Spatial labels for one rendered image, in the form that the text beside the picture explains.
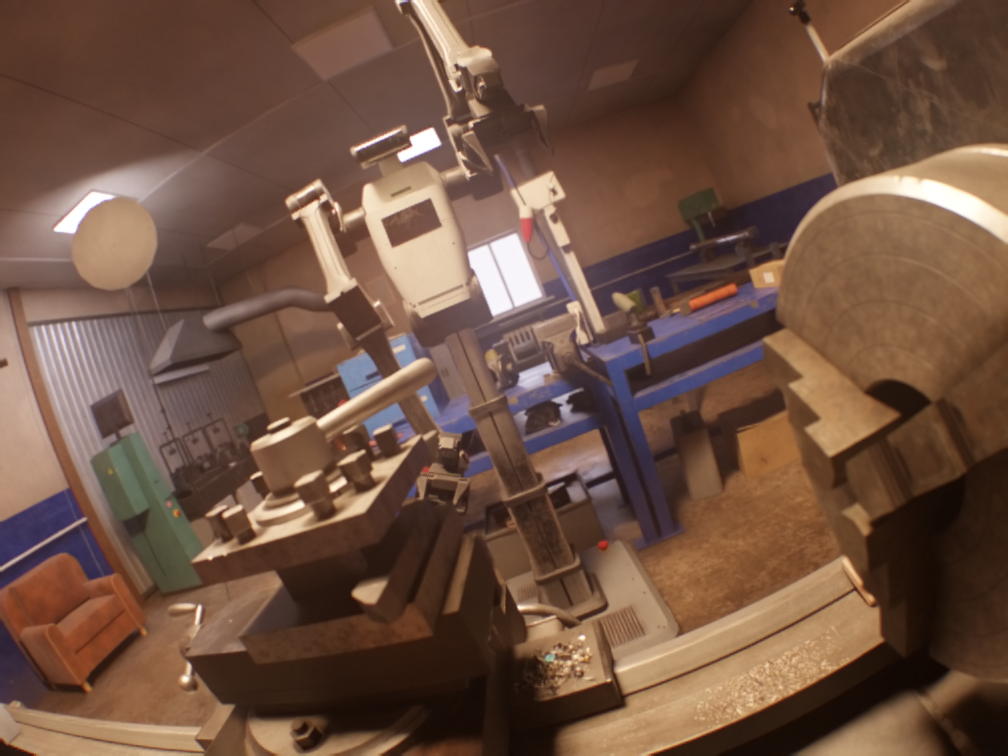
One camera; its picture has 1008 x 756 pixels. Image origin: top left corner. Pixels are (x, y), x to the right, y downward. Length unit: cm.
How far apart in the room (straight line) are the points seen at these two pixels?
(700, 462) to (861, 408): 213
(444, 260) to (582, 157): 645
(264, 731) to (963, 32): 78
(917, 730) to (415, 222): 133
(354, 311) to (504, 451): 57
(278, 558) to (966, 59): 58
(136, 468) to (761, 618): 456
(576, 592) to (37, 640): 370
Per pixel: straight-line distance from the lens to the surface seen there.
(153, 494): 464
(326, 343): 782
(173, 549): 479
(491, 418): 131
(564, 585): 151
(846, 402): 25
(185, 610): 66
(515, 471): 135
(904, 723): 58
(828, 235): 24
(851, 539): 24
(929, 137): 44
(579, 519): 226
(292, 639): 39
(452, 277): 124
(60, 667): 414
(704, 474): 240
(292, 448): 37
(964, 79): 41
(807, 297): 27
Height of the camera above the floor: 122
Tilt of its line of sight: 8 degrees down
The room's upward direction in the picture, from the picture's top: 22 degrees counter-clockwise
